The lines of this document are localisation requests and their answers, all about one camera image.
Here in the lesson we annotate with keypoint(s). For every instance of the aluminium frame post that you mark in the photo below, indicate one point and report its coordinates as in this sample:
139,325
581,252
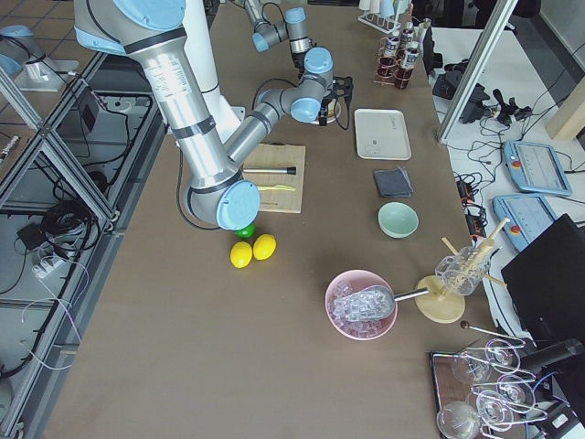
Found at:
495,26

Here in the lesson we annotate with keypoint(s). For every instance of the wooden cutting board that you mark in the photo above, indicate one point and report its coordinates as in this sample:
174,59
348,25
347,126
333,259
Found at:
266,155

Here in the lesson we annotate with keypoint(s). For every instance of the pink ice bowl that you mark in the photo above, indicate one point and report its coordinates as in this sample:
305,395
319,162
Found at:
350,282

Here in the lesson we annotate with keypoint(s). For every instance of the cream rabbit tray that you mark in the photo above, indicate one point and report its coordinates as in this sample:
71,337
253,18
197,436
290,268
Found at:
381,135

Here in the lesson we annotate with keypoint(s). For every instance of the black monitor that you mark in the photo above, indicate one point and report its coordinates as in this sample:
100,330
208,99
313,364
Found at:
546,283

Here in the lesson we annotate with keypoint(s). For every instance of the yellow plastic knife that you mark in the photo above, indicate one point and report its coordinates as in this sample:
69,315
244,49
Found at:
276,187

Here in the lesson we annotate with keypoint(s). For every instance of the black glass tray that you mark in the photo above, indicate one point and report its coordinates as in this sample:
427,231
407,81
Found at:
483,391

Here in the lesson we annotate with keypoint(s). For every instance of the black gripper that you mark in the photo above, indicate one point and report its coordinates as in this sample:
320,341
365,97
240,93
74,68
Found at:
297,60
324,111

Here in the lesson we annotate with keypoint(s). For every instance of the green bowl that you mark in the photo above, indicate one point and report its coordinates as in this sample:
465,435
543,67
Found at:
397,220

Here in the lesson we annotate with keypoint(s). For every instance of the black device stand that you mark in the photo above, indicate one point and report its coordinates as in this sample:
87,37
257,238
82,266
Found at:
463,92

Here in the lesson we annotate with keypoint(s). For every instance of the white wire cup rack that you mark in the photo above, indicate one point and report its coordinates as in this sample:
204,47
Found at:
383,15

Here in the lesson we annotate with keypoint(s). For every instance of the wooden mug tree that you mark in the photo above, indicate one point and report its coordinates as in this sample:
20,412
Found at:
440,304

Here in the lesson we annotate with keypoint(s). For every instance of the metal ice scoop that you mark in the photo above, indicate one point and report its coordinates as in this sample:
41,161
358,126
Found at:
373,303

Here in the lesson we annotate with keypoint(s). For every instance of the copper wire bottle rack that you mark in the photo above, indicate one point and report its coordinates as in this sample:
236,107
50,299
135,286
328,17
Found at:
390,71

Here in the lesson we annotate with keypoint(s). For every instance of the white pedestal column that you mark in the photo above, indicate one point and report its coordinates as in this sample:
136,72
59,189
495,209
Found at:
201,59

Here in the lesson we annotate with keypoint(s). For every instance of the yellow lemon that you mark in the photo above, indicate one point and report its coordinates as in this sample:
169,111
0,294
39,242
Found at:
264,247
241,254

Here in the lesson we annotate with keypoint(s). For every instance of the blue teach pendant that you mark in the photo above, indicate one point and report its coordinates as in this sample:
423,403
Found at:
529,214
536,168

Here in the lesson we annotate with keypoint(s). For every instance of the steel muddler black tip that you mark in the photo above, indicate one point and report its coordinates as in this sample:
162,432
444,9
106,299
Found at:
288,170

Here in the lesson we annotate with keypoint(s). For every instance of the green lime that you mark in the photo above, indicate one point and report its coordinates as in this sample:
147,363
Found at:
246,232

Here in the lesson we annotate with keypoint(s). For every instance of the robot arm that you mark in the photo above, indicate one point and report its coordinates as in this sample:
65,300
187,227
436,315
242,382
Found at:
292,29
170,40

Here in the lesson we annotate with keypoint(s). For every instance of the grey folded cloth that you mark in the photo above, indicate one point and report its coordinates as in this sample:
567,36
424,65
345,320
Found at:
393,183

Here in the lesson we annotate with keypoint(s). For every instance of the dark drink bottle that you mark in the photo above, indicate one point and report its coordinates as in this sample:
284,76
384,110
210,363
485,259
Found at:
407,35
391,47
411,56

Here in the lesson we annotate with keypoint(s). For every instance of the white plate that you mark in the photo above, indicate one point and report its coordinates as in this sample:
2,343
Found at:
338,110

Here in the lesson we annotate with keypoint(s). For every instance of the glass mug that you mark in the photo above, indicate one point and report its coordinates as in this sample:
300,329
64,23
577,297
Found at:
461,273

